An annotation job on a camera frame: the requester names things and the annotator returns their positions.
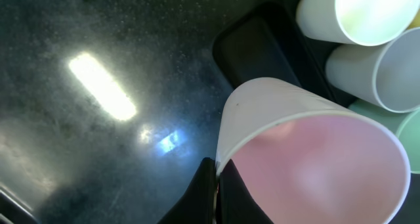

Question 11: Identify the pink cup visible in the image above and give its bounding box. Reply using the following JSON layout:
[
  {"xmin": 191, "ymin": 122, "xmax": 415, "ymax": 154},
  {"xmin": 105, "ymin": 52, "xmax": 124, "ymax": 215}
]
[{"xmin": 215, "ymin": 77, "xmax": 411, "ymax": 224}]

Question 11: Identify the yellow cup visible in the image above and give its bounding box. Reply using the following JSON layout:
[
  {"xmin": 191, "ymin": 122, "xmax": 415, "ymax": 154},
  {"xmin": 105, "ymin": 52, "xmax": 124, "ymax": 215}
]
[{"xmin": 406, "ymin": 10, "xmax": 420, "ymax": 30}]

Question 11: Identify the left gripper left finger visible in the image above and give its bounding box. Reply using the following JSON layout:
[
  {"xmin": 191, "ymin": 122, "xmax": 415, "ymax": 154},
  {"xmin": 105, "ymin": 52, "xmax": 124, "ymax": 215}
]
[{"xmin": 157, "ymin": 157, "xmax": 218, "ymax": 224}]

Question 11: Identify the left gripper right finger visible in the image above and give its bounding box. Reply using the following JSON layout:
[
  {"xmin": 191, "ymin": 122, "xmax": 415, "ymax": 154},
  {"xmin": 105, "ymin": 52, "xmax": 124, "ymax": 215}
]
[{"xmin": 218, "ymin": 158, "xmax": 275, "ymax": 224}]

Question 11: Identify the grey cup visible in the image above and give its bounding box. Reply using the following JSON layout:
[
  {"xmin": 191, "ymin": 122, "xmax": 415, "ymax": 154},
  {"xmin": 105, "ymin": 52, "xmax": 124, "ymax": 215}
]
[{"xmin": 324, "ymin": 26, "xmax": 420, "ymax": 114}]

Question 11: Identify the white cup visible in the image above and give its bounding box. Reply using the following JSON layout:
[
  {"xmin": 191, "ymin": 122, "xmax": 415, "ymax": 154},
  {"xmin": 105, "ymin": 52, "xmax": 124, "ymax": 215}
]
[{"xmin": 295, "ymin": 0, "xmax": 420, "ymax": 47}]

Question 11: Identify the green cup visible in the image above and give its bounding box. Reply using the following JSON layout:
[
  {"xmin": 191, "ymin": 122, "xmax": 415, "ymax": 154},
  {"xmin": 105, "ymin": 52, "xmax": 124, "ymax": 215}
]
[{"xmin": 347, "ymin": 98, "xmax": 420, "ymax": 175}]

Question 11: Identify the black tray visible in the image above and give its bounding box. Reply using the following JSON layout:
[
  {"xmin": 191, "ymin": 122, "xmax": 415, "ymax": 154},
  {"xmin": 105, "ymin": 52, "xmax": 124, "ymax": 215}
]
[{"xmin": 211, "ymin": 0, "xmax": 420, "ymax": 224}]

